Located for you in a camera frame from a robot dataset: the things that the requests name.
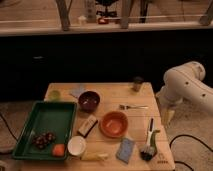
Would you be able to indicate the wooden table leg middle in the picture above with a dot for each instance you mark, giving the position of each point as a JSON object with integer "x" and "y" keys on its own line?
{"x": 125, "y": 13}

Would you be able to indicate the yellow banana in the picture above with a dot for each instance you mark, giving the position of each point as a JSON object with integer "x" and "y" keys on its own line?
{"x": 94, "y": 156}

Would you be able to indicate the wooden table leg left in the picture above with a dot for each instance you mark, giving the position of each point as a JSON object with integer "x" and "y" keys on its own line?
{"x": 64, "y": 7}

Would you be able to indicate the wooden table leg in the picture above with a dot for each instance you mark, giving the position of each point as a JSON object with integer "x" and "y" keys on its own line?
{"x": 64, "y": 7}
{"x": 125, "y": 13}

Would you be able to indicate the dark spice jar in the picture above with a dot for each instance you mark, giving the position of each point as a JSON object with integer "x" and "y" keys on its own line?
{"x": 137, "y": 83}

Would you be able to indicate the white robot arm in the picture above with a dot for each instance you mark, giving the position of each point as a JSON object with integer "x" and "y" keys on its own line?
{"x": 184, "y": 82}

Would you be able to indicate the green plastic tray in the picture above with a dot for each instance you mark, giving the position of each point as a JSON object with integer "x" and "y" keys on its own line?
{"x": 46, "y": 117}

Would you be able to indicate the orange bowl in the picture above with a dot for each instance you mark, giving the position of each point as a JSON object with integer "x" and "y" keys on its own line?
{"x": 114, "y": 124}

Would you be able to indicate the green small cup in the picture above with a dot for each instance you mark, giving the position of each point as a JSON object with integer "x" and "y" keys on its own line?
{"x": 54, "y": 95}

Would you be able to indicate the blue sponge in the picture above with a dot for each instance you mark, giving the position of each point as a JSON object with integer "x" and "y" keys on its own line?
{"x": 125, "y": 150}

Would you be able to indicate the purple bowl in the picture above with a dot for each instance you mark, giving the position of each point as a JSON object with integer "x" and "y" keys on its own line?
{"x": 89, "y": 101}

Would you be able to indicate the dark grape bunch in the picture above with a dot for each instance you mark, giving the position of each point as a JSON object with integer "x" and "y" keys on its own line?
{"x": 41, "y": 141}

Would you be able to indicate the orange carrot piece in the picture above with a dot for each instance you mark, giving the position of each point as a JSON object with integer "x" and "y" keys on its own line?
{"x": 58, "y": 150}

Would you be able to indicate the white cup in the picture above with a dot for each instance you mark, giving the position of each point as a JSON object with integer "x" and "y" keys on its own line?
{"x": 76, "y": 146}

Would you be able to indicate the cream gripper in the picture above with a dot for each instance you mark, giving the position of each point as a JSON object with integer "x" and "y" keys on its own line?
{"x": 167, "y": 113}

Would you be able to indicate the black and white eraser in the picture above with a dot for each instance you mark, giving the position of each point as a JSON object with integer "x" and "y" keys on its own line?
{"x": 87, "y": 126}

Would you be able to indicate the red object on shelf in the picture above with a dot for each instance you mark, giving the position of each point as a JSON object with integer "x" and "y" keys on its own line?
{"x": 103, "y": 21}

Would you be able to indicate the silver metal fork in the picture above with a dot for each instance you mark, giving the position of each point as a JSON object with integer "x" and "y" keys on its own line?
{"x": 127, "y": 107}

